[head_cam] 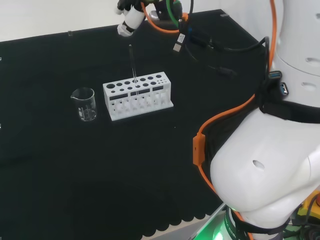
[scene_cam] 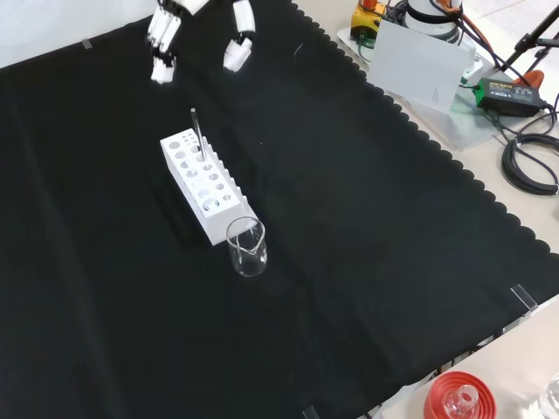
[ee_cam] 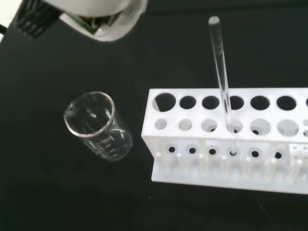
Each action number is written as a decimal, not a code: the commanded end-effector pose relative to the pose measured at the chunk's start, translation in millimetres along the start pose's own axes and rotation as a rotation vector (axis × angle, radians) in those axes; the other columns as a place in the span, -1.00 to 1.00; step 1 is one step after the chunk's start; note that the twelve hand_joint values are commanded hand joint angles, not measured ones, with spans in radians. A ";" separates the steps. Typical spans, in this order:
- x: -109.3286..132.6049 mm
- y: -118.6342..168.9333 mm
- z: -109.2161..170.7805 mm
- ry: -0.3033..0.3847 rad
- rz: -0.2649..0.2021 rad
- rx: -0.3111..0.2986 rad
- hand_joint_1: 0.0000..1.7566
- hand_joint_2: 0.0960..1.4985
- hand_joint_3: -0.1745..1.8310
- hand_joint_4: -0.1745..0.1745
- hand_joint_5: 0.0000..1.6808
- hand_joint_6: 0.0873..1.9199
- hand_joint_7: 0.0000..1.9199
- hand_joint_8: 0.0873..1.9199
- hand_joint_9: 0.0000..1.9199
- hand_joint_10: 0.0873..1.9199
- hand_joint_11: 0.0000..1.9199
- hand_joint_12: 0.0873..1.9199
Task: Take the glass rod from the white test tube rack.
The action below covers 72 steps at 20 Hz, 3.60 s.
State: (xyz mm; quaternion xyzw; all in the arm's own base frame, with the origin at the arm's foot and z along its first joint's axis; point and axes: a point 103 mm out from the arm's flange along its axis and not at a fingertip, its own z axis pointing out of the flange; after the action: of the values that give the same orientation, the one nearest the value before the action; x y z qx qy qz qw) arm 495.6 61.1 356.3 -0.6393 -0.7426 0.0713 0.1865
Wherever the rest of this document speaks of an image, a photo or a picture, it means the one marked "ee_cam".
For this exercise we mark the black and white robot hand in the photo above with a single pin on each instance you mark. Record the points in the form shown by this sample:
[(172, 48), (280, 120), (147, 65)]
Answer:
[(103, 14)]

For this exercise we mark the white test tube rack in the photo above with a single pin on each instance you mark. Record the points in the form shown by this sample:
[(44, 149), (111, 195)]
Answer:
[(240, 142)]

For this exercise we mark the clear glass beaker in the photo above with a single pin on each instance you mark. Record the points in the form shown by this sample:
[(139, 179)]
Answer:
[(106, 144)]

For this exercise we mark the black bench cloth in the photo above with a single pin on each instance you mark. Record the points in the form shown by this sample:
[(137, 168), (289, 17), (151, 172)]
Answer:
[(60, 192)]

